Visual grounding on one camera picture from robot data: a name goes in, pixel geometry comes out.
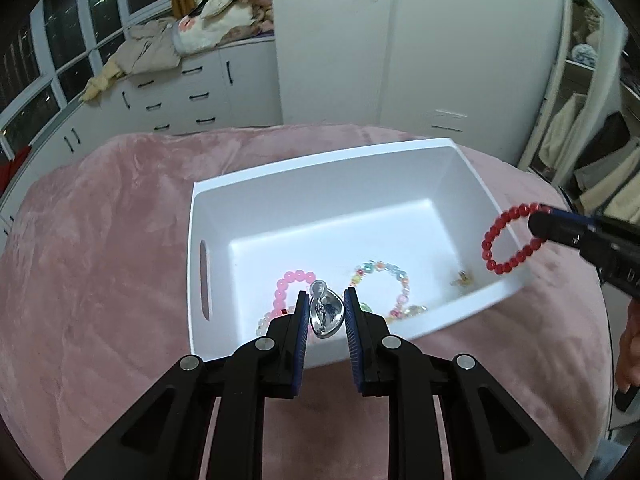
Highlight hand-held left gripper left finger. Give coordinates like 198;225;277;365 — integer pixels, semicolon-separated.
64;290;310;480

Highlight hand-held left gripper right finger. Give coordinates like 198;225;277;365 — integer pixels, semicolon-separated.
342;287;596;480

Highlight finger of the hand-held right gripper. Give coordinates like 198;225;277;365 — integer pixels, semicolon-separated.
529;211;583;251
539;205;598;226

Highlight silver heart charm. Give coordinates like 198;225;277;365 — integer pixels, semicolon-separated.
307;279;346;340

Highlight white bead bracelet with heart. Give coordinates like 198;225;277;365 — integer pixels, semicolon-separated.
255;310;288;338

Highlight red bead bracelet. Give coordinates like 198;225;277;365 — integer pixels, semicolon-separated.
481;202;551;276

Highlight pink bead bracelet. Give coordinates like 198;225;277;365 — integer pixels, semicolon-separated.
272;270;317;318

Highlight multicolour crystal bead bracelet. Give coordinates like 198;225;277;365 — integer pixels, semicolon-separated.
350;260;428;323

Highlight white plastic storage box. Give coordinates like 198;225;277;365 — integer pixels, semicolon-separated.
188;137;535;372

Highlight person's right hand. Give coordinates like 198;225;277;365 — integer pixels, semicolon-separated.
614;305;640;396

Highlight cream hanging garment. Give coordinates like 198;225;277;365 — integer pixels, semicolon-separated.
572;145;640;221

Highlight dark hanging garment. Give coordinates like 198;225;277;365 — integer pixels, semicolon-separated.
575;112;632;171

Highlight cream hanging towel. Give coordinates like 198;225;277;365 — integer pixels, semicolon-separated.
540;92;581;166

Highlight white open wardrobe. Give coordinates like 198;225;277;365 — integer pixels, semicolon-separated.
517;0;640;226

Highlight blue white ceramic jar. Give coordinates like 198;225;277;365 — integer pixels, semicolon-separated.
572;44;599;67

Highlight white drawer cabinet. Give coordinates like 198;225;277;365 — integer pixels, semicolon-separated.
0;37;281;241

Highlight red cloth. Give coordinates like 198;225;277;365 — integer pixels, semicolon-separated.
0;147;32;177

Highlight pile of light clothes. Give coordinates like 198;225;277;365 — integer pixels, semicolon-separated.
172;0;276;56

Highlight large grid window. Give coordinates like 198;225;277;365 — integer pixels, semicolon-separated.
0;0;176;161

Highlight white wall socket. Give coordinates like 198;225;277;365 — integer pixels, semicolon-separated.
432;109;466;133

